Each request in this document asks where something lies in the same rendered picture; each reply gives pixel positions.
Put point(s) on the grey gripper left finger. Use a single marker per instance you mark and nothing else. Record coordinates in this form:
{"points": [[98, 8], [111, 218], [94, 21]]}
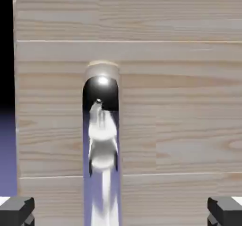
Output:
{"points": [[13, 209]]}

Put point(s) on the light wood cabinet door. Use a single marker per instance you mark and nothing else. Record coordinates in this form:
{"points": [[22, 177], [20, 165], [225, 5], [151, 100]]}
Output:
{"points": [[170, 106]]}

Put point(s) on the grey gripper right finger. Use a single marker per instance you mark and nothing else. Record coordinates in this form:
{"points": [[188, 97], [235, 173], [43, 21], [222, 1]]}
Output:
{"points": [[226, 210]]}

